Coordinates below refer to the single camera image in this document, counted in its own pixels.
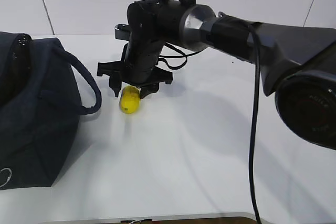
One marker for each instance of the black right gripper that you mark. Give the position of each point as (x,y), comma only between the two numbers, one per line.
(153,24)

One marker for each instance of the yellow lemon toy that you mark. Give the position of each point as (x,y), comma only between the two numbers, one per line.
(130,100)

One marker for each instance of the navy blue lunch bag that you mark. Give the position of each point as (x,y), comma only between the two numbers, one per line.
(44,92)

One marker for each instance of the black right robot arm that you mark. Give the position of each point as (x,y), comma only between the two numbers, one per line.
(295,64)

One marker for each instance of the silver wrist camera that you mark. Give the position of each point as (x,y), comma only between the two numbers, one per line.
(122,32)

